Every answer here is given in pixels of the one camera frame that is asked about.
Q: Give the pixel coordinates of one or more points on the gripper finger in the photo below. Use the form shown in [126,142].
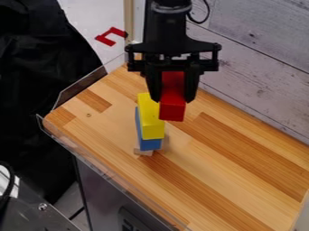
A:
[153,82]
[191,84]

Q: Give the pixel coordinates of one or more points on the blue block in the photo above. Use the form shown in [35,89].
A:
[148,141]

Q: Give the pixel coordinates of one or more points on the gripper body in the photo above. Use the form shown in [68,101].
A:
[173,55]

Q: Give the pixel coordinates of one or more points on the red arch block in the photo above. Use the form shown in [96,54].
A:
[173,102]

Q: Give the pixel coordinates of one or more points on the yellow block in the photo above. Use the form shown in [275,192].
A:
[150,120]

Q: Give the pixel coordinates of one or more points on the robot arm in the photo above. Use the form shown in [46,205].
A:
[167,18]

